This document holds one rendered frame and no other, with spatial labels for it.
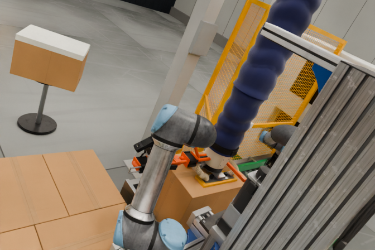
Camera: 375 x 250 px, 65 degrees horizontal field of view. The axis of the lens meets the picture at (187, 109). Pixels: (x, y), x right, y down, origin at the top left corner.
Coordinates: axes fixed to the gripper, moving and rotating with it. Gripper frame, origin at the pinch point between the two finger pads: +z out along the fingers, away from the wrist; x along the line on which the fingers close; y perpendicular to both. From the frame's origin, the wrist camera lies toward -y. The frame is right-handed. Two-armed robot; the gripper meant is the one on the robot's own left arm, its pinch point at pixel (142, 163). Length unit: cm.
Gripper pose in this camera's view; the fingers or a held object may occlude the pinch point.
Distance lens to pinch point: 169.2
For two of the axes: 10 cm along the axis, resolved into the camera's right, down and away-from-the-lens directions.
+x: -5.5, -5.5, 6.4
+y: 7.5, 0.3, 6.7
